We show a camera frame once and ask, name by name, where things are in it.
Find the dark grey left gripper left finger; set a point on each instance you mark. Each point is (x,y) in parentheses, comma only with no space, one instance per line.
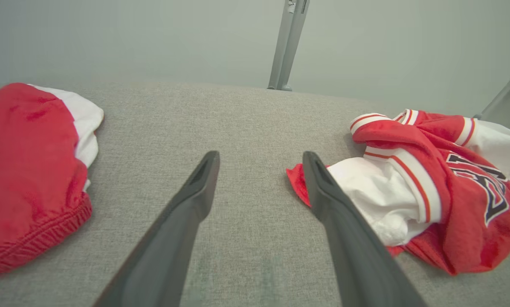
(174,238)

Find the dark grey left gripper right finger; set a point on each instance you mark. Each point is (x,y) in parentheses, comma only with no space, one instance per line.
(349,247)

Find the red white sports jersey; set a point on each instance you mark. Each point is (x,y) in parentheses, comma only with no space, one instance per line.
(464,213)

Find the red shorts with white stripe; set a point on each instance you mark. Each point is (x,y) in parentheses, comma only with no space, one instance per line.
(29,170)

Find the grey slanted metal bar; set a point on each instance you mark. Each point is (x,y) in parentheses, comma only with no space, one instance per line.
(504,91)

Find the grey metal upright post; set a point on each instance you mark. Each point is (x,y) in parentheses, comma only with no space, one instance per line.
(285,47)

